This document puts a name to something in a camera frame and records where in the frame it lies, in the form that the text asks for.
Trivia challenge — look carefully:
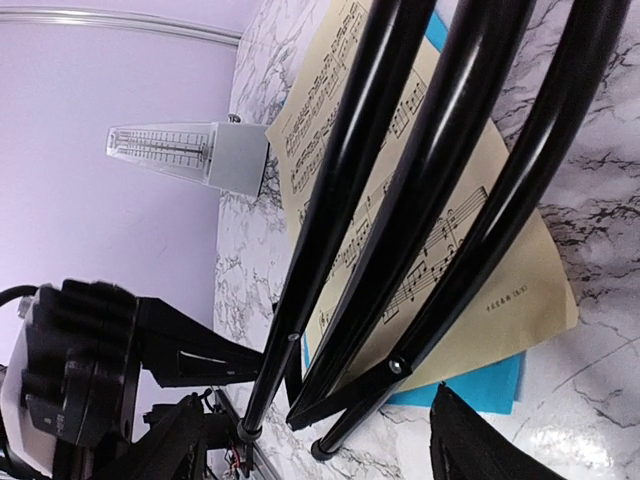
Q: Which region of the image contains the black music stand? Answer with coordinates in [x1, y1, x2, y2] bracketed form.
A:
[238, 1, 629, 461]

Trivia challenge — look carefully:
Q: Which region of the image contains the yellow sheet music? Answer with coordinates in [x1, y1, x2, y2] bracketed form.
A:
[266, 1, 578, 391]

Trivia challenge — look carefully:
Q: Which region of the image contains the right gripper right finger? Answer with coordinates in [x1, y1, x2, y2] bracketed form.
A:
[430, 383, 555, 479]

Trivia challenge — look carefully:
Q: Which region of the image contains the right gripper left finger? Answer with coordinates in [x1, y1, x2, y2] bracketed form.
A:
[107, 393, 206, 480]

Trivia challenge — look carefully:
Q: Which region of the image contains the white metronome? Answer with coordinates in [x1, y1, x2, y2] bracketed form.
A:
[106, 121, 269, 197]

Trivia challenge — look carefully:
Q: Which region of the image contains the left aluminium frame post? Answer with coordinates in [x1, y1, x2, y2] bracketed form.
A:
[1, 6, 242, 48]

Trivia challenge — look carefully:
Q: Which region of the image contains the blue sheet music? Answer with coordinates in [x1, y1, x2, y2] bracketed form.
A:
[306, 16, 520, 414]

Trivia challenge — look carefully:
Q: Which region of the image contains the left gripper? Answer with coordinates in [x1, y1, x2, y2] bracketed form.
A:
[134, 297, 264, 388]

